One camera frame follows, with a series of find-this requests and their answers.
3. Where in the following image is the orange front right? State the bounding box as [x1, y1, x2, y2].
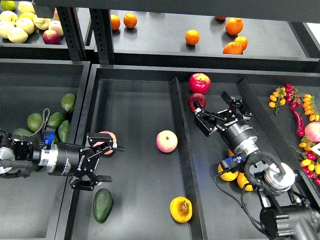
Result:
[223, 41, 243, 55]

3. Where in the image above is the yellow pear left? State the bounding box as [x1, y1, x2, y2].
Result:
[217, 164, 239, 182]

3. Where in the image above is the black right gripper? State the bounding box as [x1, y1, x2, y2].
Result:
[193, 91, 258, 153]

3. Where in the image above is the black tray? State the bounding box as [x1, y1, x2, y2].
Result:
[54, 63, 320, 240]
[0, 59, 90, 240]

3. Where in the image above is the large orange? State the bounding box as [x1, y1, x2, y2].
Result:
[225, 17, 244, 36]

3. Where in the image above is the pink apple left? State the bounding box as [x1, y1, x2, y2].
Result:
[92, 130, 118, 156]

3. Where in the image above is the dark red apple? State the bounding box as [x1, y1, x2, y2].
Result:
[187, 93, 207, 113]

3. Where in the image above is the pink apple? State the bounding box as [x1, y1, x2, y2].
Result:
[92, 130, 118, 156]
[156, 130, 178, 153]

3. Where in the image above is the orange small right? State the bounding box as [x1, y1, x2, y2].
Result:
[234, 36, 248, 51]

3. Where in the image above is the pale yellow apple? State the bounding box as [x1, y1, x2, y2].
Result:
[7, 27, 28, 44]

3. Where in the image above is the pink apple centre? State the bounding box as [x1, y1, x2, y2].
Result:
[156, 130, 178, 153]

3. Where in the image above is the black shelf post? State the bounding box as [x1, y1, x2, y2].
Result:
[89, 8, 116, 65]

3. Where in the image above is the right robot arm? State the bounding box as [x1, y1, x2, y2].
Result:
[188, 91, 320, 240]

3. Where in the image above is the dark green avocado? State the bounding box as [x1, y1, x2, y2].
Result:
[93, 188, 114, 223]

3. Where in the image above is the orange behind post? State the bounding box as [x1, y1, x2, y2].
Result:
[110, 14, 121, 31]

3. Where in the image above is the black centre tray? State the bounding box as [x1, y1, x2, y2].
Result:
[54, 63, 320, 240]

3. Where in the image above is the red apple on shelf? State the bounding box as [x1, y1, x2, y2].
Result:
[42, 29, 61, 45]

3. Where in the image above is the dark avocado lying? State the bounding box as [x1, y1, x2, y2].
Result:
[12, 128, 34, 137]

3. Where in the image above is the orange cherry tomato vine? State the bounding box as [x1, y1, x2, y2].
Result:
[268, 87, 287, 115]

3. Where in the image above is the red chili pepper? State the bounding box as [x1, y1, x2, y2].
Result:
[290, 102, 305, 137]

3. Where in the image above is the pink peach right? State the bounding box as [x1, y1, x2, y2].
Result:
[304, 122, 320, 143]

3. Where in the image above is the green avocado top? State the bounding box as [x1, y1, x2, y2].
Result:
[60, 93, 76, 113]

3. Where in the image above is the bright red apple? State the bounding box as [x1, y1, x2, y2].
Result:
[188, 73, 211, 95]

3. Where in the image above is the orange centre shelf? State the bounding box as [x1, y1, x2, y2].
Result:
[185, 29, 200, 46]

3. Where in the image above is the orange on shelf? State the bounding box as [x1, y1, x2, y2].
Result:
[123, 13, 138, 29]

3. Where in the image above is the yellow pear brown stem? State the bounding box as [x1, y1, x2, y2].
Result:
[169, 196, 193, 224]

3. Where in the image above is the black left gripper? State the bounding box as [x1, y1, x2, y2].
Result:
[46, 132, 125, 191]

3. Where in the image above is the yellow pear middle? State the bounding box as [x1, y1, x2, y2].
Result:
[226, 148, 235, 157]

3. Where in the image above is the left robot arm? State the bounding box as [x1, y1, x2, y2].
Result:
[0, 108, 124, 191]

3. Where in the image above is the black left tray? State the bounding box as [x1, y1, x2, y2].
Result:
[0, 59, 90, 240]

